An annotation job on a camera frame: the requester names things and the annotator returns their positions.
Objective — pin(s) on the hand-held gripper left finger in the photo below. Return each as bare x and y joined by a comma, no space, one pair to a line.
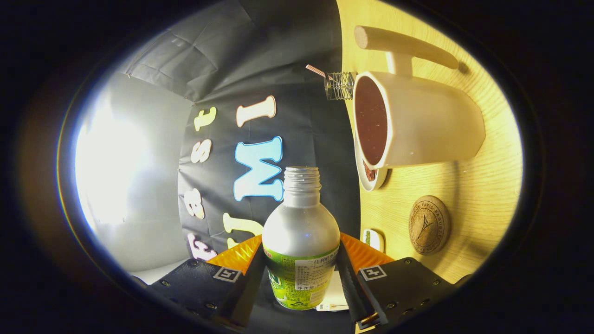
246,292

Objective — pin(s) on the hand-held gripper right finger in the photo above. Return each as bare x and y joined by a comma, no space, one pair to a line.
352,287

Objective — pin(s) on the silver bottle with green label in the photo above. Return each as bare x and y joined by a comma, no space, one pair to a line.
300,232

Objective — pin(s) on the round cork coaster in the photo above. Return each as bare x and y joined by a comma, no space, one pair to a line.
429,225

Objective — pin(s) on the white divided dish with beans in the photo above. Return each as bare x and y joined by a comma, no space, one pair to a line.
374,240

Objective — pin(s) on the white round plate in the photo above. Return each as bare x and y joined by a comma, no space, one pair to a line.
377,182

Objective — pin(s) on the red meat slice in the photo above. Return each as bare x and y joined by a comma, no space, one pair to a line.
370,172

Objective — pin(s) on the wooden table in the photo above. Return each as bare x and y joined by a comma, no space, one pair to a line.
482,199

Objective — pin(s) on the pink straw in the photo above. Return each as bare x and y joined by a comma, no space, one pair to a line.
315,71

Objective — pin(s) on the black backdrop cloth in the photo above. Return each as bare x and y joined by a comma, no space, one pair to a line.
222,60

